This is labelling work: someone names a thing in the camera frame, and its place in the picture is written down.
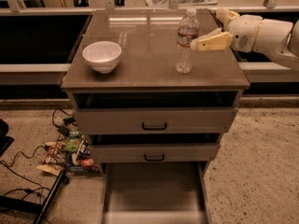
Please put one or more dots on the top grey drawer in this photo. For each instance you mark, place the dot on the top grey drawer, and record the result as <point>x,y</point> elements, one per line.
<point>154,120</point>

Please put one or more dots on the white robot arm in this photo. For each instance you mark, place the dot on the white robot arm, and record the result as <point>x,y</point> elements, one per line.
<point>276,40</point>

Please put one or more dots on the bottom grey drawer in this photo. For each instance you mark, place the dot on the bottom grey drawer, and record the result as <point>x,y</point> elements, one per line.
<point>155,193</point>

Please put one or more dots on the clear plastic water bottle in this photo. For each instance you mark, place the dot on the clear plastic water bottle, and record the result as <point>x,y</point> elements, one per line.
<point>188,30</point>

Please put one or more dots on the grey drawer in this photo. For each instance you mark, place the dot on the grey drawer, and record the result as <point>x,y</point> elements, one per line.
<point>155,193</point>
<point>154,120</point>
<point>153,153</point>

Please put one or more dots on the white ceramic bowl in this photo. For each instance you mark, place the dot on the white ceramic bowl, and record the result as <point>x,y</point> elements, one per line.
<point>102,56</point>

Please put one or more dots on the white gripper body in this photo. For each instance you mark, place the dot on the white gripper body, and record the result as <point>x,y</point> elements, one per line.
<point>244,33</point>

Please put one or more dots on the black stand leg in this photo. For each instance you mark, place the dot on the black stand leg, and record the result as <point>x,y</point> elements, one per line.
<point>39,209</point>

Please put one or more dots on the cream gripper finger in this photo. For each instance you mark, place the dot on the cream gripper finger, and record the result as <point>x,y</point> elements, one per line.
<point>215,40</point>
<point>225,15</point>

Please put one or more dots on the pile of snack packages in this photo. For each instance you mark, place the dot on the pile of snack packages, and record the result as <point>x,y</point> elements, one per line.
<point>68,153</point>

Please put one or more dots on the grey drawer cabinet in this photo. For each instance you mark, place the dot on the grey drawer cabinet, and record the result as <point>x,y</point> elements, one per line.
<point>146,76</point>

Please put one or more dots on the middle grey drawer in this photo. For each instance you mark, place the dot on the middle grey drawer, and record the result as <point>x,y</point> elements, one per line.
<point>153,153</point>

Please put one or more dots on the black power adapter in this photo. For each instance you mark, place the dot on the black power adapter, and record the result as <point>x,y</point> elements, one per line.
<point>63,130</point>

